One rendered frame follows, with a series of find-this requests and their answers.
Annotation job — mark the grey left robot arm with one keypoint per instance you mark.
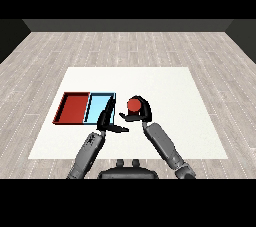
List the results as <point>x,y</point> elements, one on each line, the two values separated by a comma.
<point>87,152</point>

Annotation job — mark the dark grey robot body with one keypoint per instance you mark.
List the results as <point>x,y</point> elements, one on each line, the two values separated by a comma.
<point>127,172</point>

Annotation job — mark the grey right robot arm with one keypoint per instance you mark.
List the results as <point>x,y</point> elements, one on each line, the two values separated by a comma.
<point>165,148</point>

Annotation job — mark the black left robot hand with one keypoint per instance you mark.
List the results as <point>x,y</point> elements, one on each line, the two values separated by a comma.
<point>105,119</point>

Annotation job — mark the light blue shallow open box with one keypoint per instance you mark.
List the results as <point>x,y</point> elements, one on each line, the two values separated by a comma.
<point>100,106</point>

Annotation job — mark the red shallow open box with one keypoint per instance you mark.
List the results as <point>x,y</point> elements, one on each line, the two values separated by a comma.
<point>72,107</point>

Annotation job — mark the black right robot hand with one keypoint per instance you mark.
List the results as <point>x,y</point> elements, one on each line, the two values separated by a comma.
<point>145,111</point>

